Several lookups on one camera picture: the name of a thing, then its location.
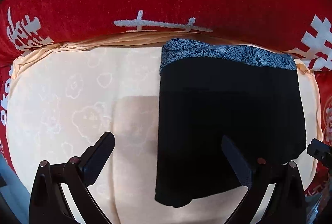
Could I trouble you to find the black pants with patterned waistband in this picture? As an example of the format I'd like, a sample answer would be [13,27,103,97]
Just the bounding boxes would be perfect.
[155,39,307,208]

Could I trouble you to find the cream patterned seat cushion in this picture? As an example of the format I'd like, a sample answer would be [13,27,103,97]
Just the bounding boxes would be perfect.
[6,32,324,224]

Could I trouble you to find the red blanket with white characters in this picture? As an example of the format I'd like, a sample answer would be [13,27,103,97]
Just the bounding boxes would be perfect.
[1,0,331,72]

